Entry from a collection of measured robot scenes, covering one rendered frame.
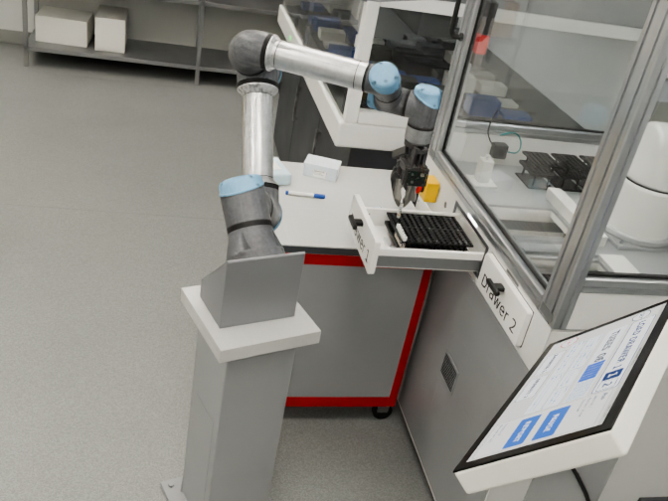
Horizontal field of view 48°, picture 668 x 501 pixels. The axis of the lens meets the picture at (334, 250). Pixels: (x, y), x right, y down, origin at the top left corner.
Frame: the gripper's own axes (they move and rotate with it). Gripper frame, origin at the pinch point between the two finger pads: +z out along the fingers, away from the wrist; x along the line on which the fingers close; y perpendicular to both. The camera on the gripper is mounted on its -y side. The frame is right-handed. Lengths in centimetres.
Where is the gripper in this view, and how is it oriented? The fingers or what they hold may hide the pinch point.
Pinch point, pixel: (401, 201)
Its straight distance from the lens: 221.3
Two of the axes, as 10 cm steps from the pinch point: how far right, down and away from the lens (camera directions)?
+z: -1.6, 8.5, 5.0
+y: 1.8, 5.2, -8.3
